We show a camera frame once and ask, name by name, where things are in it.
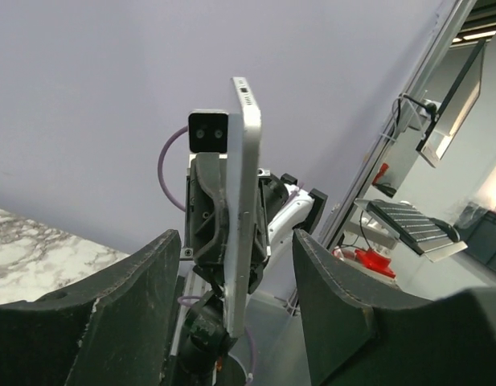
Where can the red object on desk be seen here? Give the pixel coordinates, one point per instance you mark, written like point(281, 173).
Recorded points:
point(369, 259)

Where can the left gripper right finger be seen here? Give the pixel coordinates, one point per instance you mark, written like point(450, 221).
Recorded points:
point(360, 331)

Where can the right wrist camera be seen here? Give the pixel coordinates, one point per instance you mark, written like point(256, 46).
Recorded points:
point(208, 131)

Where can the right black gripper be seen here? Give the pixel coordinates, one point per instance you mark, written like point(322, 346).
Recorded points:
point(207, 217)

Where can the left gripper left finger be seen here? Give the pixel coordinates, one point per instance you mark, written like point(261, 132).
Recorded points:
point(111, 328)

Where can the grey silver phone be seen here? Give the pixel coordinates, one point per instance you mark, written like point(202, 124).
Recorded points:
point(243, 152)

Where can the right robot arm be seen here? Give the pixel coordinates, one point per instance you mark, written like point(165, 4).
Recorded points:
point(201, 348)

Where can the monitor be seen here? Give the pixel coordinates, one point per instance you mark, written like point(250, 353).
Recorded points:
point(447, 119)

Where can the keyboard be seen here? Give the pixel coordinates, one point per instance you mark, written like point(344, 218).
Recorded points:
point(411, 224)

